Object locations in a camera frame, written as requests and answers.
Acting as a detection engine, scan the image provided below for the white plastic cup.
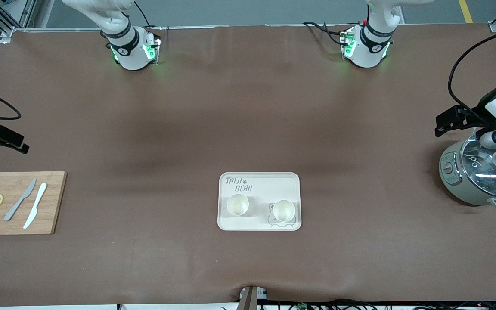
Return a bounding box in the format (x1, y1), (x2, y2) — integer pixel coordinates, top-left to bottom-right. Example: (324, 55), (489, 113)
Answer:
(272, 199), (296, 223)
(226, 193), (250, 217)

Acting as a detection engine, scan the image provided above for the white bear print tray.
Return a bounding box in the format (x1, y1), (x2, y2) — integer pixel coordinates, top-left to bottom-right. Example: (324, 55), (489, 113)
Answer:
(217, 172), (302, 232)

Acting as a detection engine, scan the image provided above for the grey-green electric cooking pot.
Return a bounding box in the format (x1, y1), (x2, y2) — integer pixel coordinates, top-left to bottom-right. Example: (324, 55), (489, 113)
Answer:
(439, 138), (496, 211)

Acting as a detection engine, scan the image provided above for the glass pot lid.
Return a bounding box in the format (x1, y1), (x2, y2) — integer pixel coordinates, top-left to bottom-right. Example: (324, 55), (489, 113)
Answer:
(460, 133), (496, 198)

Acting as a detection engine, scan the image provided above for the grey plastic knife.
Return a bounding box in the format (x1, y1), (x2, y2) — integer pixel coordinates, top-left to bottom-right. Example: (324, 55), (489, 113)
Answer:
(4, 179), (37, 222)

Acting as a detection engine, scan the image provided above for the white plastic knife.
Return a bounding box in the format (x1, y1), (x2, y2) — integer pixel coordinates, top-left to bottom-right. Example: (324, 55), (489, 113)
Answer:
(23, 183), (48, 229)

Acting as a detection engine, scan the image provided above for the wooden cutting board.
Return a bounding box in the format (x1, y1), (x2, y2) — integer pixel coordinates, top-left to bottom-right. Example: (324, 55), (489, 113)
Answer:
(0, 171), (67, 236)

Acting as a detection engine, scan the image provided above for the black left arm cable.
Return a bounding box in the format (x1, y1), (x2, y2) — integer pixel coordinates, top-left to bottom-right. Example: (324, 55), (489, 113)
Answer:
(448, 24), (496, 126)

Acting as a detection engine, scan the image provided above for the black left base cable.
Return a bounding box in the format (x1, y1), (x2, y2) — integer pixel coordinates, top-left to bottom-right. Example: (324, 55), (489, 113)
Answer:
(303, 21), (348, 46)

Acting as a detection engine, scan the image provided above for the black base cable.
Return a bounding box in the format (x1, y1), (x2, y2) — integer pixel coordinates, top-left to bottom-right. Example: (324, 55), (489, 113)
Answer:
(134, 0), (152, 29)
(303, 21), (348, 46)

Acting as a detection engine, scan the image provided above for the black right base cable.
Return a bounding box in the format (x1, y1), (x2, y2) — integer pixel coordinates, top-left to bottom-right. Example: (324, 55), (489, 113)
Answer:
(134, 0), (152, 29)

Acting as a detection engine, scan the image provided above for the brown metal bracket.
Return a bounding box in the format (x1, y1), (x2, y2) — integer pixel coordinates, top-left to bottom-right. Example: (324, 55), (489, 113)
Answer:
(236, 285), (269, 310)

